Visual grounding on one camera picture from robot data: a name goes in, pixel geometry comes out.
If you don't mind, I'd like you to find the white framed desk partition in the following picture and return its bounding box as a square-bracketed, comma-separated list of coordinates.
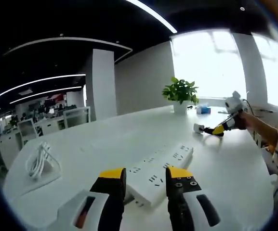
[17, 119, 38, 143]
[63, 106, 92, 128]

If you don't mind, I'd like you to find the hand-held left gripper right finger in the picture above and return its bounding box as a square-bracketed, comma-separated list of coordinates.
[165, 165, 230, 231]

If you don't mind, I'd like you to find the white charger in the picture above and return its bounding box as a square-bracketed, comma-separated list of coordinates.
[193, 123, 205, 135]

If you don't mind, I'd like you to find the thin black cable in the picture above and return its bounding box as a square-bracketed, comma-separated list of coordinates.
[244, 98, 255, 121]

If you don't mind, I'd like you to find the red wall banner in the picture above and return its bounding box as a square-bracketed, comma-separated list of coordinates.
[44, 94, 67, 102]

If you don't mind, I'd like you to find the long ceiling light strip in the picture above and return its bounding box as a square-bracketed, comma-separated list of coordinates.
[125, 0, 178, 34]

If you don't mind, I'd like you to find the blue tissue box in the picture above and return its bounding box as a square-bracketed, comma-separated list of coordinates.
[196, 105, 212, 114]

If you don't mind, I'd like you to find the white power strip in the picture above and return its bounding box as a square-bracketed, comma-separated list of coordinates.
[123, 143, 194, 207]

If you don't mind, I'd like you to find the person's right hand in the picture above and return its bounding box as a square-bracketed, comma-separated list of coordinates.
[235, 111, 251, 131]

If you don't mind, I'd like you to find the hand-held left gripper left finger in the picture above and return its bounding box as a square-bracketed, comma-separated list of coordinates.
[46, 167, 127, 231]

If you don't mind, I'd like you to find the green potted plant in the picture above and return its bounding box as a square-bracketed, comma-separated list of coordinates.
[162, 77, 199, 114]

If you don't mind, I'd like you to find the white desk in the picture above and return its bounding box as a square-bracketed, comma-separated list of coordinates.
[2, 104, 274, 231]

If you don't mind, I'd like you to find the white coiled power cable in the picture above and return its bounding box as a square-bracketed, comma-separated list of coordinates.
[25, 141, 62, 180]

